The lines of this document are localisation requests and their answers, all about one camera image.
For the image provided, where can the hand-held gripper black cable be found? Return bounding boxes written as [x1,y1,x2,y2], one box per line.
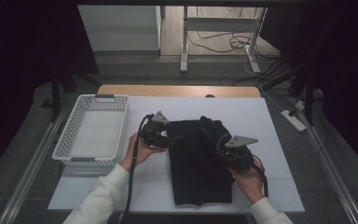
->
[117,114,154,224]
[251,154,270,199]

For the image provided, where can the white perforated plastic basket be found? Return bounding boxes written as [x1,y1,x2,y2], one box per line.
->
[51,93,131,167]

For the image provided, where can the aluminium rail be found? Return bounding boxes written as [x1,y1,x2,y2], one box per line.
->
[0,102,76,224]
[292,97,358,224]

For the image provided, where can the dark navy sweater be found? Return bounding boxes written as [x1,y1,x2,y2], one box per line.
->
[167,115,236,207]

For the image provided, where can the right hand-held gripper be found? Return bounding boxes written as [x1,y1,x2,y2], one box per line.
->
[215,134,259,173]

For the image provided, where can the person's left hand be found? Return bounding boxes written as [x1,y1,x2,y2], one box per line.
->
[119,133,169,173]

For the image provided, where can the person's right hand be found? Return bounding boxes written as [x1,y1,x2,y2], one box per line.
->
[227,161,268,205]

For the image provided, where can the white cabinet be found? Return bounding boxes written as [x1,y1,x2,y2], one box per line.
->
[77,5,162,52]

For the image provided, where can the left hand-held gripper black cable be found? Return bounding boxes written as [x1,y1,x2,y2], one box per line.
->
[117,114,154,224]

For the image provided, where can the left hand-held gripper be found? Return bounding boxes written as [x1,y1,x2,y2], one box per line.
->
[139,110,175,149]

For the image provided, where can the right hand-held gripper black cable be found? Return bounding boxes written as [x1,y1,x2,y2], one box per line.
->
[251,154,270,199]

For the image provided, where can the black stand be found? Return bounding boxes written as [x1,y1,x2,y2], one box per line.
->
[260,12,344,127]
[40,60,102,123]

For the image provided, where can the white power strip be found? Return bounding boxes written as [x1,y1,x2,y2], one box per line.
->
[280,109,308,133]

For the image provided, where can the tangled black cables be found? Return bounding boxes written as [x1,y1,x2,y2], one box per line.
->
[186,6,293,88]

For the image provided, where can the dark curtain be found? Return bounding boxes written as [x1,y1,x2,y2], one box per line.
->
[260,0,358,172]
[0,0,100,183]

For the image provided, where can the white metal desk frame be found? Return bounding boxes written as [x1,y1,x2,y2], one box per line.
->
[180,6,269,75]

